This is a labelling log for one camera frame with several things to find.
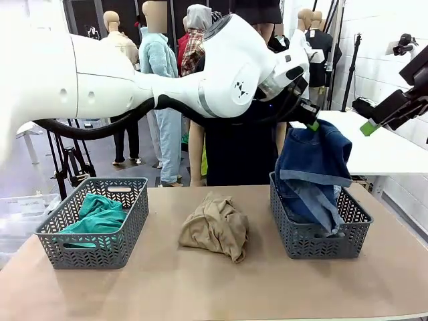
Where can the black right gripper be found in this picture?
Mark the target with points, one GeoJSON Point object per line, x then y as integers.
{"type": "Point", "coordinates": [419, 77]}

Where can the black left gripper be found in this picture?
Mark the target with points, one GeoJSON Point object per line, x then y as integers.
{"type": "Point", "coordinates": [291, 107]}

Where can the dark blue denim shorts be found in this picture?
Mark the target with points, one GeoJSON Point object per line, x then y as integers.
{"type": "Point", "coordinates": [314, 154]}

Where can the light blue denim shorts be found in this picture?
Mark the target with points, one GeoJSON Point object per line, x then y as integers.
{"type": "Point", "coordinates": [337, 193]}

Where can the teal top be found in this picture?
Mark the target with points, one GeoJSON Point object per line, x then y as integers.
{"type": "Point", "coordinates": [100, 214]}

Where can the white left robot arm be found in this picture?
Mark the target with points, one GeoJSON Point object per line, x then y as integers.
{"type": "Point", "coordinates": [227, 67]}

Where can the person's right forearm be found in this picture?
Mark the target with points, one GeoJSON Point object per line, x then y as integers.
{"type": "Point", "coordinates": [196, 157]}

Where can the person's left forearm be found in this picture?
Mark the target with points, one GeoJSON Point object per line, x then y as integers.
{"type": "Point", "coordinates": [281, 140]}

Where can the person's right hand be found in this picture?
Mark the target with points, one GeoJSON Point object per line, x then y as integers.
{"type": "Point", "coordinates": [198, 182]}

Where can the black bag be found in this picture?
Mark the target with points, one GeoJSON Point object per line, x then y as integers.
{"type": "Point", "coordinates": [362, 107]}

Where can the large white table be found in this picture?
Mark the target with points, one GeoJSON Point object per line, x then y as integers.
{"type": "Point", "coordinates": [384, 154]}

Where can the black light stand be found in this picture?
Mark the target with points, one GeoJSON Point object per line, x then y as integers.
{"type": "Point", "coordinates": [351, 67]}

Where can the mannequin in black jacket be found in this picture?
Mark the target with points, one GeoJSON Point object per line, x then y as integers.
{"type": "Point", "coordinates": [322, 43]}

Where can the mannequin in white shirt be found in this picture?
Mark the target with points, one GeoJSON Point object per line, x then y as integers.
{"type": "Point", "coordinates": [301, 36]}

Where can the person in black t-shirt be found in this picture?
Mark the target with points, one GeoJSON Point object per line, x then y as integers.
{"type": "Point", "coordinates": [240, 150]}

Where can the mannequin in dark top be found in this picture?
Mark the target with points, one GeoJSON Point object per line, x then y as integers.
{"type": "Point", "coordinates": [279, 41]}

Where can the neon yellow garment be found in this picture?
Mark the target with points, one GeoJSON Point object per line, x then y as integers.
{"type": "Point", "coordinates": [204, 160]}

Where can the grey plastic woven basket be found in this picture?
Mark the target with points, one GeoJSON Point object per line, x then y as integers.
{"type": "Point", "coordinates": [97, 240]}
{"type": "Point", "coordinates": [321, 247]}

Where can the mannequin with patterned hood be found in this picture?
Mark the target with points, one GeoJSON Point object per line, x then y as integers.
{"type": "Point", "coordinates": [215, 16]}

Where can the mannequin in plaid hooded shirt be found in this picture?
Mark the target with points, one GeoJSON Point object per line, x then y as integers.
{"type": "Point", "coordinates": [195, 40]}

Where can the beige top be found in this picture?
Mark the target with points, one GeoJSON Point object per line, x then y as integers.
{"type": "Point", "coordinates": [214, 224]}

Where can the mannequin in red garment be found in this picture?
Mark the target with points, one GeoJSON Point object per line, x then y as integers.
{"type": "Point", "coordinates": [182, 47]}

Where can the mannequin in blue fleece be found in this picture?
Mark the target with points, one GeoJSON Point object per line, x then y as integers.
{"type": "Point", "coordinates": [157, 57]}

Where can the mannequin in cream shirt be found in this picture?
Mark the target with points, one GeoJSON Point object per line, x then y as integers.
{"type": "Point", "coordinates": [120, 43]}

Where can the small white desk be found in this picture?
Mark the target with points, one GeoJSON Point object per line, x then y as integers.
{"type": "Point", "coordinates": [28, 130]}

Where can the clear plastic storage box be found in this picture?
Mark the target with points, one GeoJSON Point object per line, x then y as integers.
{"type": "Point", "coordinates": [23, 217]}

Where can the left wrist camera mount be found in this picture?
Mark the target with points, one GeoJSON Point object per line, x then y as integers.
{"type": "Point", "coordinates": [317, 57]}

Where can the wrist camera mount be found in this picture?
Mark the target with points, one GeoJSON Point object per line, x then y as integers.
{"type": "Point", "coordinates": [404, 44]}
{"type": "Point", "coordinates": [317, 57]}

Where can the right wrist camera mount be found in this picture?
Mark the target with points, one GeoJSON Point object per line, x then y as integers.
{"type": "Point", "coordinates": [404, 44]}

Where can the black camera tripod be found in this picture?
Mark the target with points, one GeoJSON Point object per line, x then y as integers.
{"type": "Point", "coordinates": [68, 160]}

